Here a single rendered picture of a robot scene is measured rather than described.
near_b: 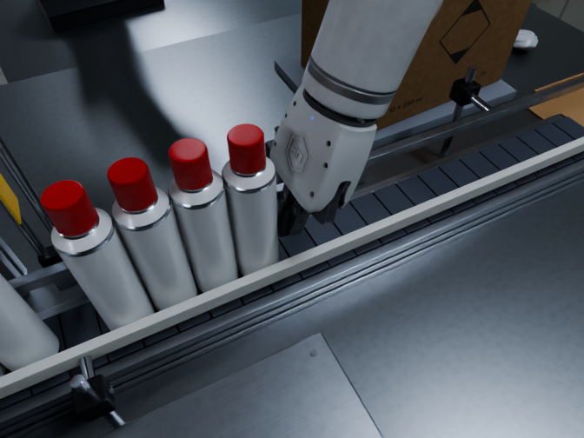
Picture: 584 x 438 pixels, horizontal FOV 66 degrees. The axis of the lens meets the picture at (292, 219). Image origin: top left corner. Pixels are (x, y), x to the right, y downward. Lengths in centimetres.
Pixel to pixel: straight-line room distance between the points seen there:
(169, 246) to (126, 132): 45
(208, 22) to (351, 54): 81
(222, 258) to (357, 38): 25
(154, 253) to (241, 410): 18
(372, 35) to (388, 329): 35
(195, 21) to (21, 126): 46
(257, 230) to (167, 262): 9
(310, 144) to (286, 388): 24
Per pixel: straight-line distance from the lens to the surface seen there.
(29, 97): 102
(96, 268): 43
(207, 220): 43
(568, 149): 76
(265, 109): 87
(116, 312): 49
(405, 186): 66
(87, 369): 50
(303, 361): 50
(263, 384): 49
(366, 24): 38
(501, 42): 91
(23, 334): 50
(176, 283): 49
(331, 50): 39
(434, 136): 63
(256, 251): 49
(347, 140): 41
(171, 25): 117
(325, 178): 42
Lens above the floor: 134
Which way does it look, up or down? 50 degrees down
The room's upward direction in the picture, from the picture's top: straight up
